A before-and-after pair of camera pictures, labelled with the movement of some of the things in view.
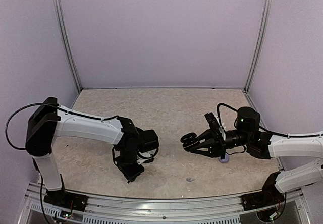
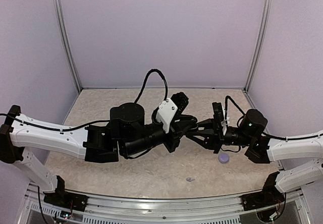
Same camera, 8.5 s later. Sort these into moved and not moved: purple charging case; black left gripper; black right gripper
Moved: black left gripper; black right gripper
Not moved: purple charging case
